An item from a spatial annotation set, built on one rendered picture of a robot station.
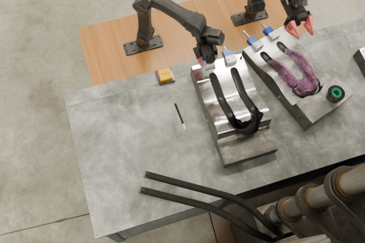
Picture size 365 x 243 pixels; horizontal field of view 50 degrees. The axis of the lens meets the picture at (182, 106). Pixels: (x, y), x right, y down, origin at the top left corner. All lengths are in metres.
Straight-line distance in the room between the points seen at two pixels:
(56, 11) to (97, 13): 0.32
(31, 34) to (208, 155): 1.84
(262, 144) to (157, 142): 0.48
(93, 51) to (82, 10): 1.17
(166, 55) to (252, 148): 0.65
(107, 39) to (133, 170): 0.70
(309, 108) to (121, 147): 0.89
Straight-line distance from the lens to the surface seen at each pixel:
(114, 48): 2.06
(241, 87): 1.90
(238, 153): 1.80
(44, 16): 3.25
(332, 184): 1.14
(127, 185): 1.80
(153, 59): 2.02
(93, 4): 3.24
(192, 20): 1.66
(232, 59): 1.91
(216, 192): 1.70
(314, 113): 1.91
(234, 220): 1.70
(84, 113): 1.93
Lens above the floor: 2.57
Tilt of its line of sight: 68 degrees down
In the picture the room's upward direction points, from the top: 8 degrees clockwise
